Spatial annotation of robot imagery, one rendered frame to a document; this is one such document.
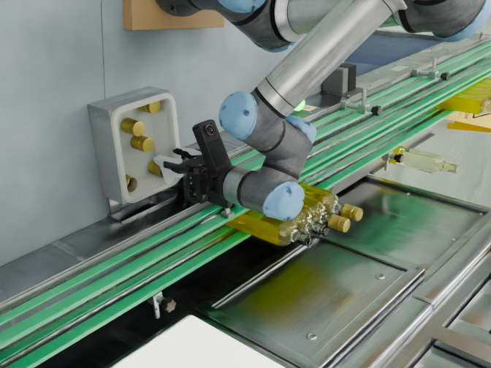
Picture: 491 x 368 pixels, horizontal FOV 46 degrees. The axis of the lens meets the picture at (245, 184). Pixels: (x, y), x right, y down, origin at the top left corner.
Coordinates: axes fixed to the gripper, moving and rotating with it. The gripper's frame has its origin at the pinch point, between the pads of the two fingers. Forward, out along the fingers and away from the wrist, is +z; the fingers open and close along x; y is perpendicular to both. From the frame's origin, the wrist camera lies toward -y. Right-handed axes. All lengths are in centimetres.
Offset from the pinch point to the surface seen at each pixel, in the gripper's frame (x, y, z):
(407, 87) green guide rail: 102, 7, -5
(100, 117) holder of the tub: -9.9, -9.1, 8.8
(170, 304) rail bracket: -13.7, 26.9, -12.9
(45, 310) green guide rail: -37.3, 18.2, -6.0
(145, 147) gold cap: -0.8, 0.0, 6.7
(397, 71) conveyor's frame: 112, 5, 4
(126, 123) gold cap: -3.1, -5.9, 9.2
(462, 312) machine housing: 36, 38, -56
